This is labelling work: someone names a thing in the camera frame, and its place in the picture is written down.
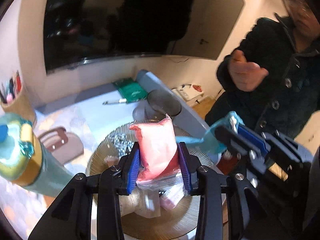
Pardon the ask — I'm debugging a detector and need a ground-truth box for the white pen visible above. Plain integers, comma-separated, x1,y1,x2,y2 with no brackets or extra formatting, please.
103,99,127,105

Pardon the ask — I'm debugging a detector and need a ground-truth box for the brown leather pouch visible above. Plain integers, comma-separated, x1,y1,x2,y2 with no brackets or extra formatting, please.
38,126,84,165

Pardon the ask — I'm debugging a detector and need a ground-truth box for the person's hand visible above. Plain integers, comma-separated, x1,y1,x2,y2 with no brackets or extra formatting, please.
228,50,268,92

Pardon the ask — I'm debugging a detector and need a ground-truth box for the teal knitted pouch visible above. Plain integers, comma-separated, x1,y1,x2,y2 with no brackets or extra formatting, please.
175,111,244,155

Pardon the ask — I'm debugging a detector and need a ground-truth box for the pink bag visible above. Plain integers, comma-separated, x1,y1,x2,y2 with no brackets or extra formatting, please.
129,115,183,191

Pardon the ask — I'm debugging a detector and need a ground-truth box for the wall television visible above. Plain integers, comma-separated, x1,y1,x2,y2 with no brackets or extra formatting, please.
43,0,245,73

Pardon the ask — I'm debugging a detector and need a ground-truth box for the teal water bottle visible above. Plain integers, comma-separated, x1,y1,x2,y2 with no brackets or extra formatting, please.
1,113,73,197

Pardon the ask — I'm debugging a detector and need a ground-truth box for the person in black coat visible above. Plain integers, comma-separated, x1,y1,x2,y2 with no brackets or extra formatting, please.
205,0,319,138

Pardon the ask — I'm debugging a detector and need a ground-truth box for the bamboo pen holder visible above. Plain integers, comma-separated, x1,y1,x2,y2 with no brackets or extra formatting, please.
1,71,37,127

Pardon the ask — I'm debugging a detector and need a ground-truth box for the woven round basket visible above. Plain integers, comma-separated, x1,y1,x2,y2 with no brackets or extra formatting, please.
86,124,200,239

